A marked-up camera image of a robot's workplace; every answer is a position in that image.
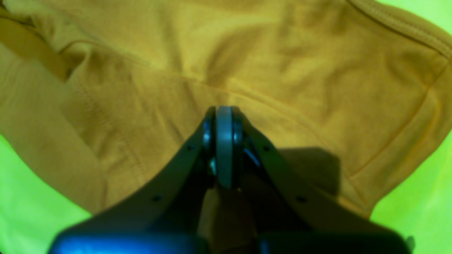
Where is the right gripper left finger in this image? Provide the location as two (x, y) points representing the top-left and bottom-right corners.
(49, 107), (216, 254)

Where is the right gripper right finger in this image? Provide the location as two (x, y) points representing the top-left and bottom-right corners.
(228, 107), (412, 254)

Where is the terracotta orange T-shirt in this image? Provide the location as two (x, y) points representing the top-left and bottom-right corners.
(0, 0), (452, 219)

